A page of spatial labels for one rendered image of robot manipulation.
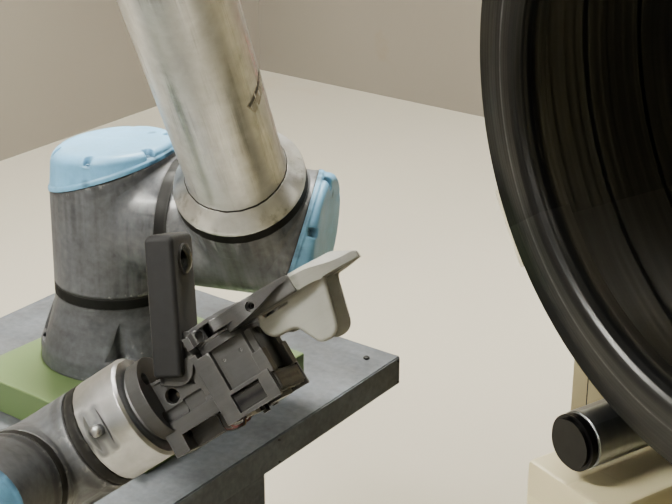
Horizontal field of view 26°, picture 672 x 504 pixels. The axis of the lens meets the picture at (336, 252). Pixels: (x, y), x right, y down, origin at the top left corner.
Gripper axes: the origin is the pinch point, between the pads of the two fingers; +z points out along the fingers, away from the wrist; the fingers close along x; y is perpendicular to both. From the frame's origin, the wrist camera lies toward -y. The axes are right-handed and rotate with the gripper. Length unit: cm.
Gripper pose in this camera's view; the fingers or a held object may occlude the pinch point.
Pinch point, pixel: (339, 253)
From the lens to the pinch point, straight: 113.4
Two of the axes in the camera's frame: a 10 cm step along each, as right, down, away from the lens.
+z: 8.1, -5.2, -2.7
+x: -2.9, 0.4, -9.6
